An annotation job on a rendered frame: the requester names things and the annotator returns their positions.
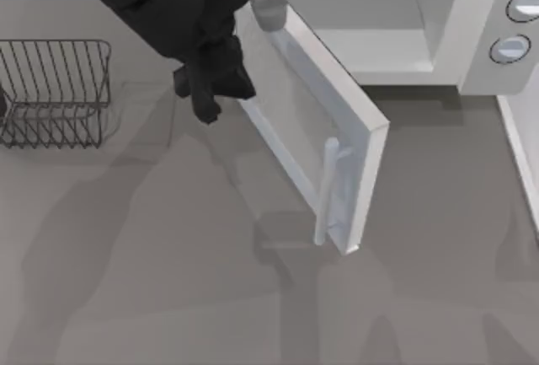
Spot grey microwave knob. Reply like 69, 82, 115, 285
504, 0, 539, 24
488, 33, 532, 65

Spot pale microwave door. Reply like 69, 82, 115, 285
232, 1, 389, 257

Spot dark wire basket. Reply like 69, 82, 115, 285
0, 38, 113, 150

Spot pale door handle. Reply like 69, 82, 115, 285
312, 136, 354, 246

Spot pale microwave oven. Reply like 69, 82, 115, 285
235, 0, 539, 97

